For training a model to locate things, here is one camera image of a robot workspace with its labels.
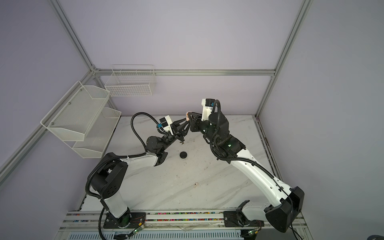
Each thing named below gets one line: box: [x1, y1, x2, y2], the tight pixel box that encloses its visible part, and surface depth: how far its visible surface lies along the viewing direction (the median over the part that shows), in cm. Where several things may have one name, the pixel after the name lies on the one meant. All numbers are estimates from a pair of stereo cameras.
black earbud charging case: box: [179, 151, 188, 159], surface depth 100 cm
